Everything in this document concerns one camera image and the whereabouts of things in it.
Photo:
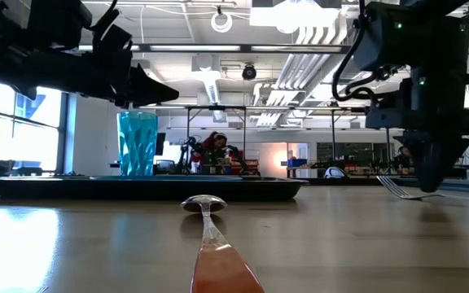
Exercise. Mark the blue translucent plastic cup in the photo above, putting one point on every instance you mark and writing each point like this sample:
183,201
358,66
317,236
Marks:
137,142

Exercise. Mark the dark green plastic tray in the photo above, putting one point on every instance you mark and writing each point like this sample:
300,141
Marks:
137,191

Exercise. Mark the black table edge frame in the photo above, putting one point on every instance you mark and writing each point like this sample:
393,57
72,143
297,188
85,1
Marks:
340,181

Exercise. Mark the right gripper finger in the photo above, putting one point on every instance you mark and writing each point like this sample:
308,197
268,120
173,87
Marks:
423,163
442,158

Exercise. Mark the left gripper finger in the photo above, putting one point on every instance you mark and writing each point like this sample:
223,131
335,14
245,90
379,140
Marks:
149,91

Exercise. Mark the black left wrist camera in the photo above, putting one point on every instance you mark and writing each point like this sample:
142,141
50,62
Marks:
116,38

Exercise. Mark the black overhead frame beam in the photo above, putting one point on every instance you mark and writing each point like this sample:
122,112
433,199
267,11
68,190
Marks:
242,48

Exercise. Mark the black overhead camera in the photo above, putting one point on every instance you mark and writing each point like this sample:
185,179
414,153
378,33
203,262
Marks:
249,72

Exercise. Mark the white round helmet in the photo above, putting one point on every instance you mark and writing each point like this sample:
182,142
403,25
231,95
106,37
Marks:
334,173

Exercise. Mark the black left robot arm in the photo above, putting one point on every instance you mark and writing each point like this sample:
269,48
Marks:
35,69

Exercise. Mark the black background rack frame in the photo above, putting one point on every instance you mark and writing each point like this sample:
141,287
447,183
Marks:
218,107

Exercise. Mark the person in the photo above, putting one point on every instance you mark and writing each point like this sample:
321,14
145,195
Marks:
210,144
403,154

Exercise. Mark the blue storage bin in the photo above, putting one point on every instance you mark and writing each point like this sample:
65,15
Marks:
297,163

